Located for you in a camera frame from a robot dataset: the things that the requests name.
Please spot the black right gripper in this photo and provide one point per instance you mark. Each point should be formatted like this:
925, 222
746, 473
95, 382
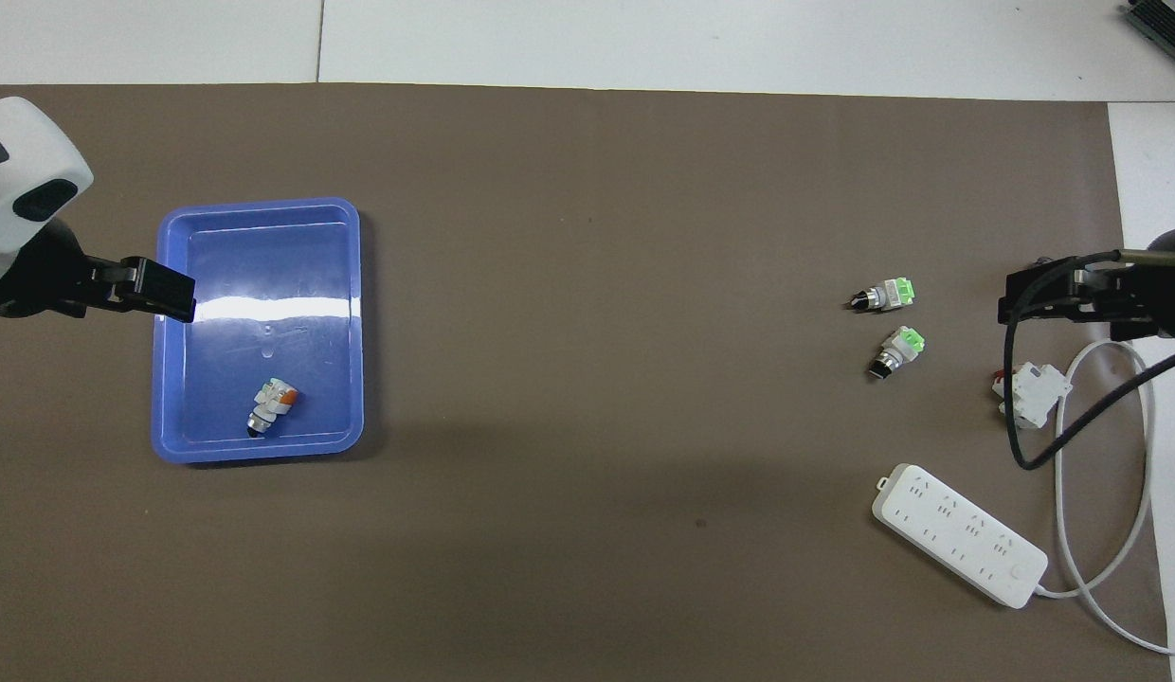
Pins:
1161, 294

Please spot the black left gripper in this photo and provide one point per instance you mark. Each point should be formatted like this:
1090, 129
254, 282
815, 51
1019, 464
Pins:
38, 279

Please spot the blue plastic tray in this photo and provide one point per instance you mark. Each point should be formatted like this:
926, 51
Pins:
265, 360

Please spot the white power strip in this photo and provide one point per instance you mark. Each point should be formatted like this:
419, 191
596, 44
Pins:
957, 535

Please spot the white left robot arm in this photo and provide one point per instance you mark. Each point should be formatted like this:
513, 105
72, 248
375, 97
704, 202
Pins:
19, 170

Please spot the green-backed selector switch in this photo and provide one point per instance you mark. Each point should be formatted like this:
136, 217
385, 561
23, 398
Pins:
898, 349
891, 296

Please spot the white-backed selector switch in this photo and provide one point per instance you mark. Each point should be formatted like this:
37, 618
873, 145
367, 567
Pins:
275, 403

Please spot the brown table mat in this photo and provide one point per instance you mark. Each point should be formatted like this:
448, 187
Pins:
597, 426

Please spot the white red circuit breaker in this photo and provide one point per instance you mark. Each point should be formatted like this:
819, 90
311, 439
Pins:
1035, 393

